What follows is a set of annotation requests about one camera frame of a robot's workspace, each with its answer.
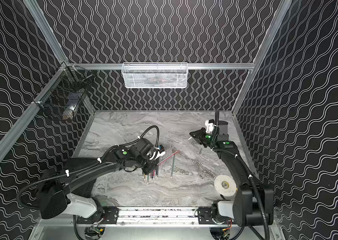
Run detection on bundle of coloured pencils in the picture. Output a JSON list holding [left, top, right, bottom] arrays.
[[143, 164, 160, 184]]

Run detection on red pencil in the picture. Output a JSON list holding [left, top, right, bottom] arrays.
[[158, 150, 180, 166]]

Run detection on green pencil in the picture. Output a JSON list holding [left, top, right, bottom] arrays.
[[170, 155, 175, 178]]

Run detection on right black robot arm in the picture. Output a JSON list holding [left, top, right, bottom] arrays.
[[190, 111, 274, 240]]

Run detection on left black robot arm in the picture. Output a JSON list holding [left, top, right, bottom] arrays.
[[16, 125, 165, 220]]

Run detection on white tape roll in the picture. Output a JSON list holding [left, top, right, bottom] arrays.
[[214, 175, 237, 197]]

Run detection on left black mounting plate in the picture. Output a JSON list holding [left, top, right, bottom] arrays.
[[76, 207, 120, 225]]

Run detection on black mounting plate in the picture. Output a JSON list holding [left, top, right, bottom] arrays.
[[195, 207, 216, 225], [76, 207, 120, 225]]

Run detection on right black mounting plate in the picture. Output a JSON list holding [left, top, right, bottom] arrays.
[[195, 207, 216, 225]]

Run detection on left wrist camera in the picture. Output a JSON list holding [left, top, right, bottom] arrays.
[[156, 145, 166, 158]]

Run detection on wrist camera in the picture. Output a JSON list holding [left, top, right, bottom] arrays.
[[156, 145, 166, 158], [205, 120, 214, 134]]

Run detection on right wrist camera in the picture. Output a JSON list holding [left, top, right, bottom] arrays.
[[205, 120, 214, 134]]

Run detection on aluminium front rail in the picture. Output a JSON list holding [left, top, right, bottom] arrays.
[[37, 206, 277, 227]]

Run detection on white mesh wall basket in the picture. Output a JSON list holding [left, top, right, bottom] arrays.
[[121, 62, 189, 89]]

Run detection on black wire wall basket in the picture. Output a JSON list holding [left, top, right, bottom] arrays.
[[36, 62, 94, 121]]

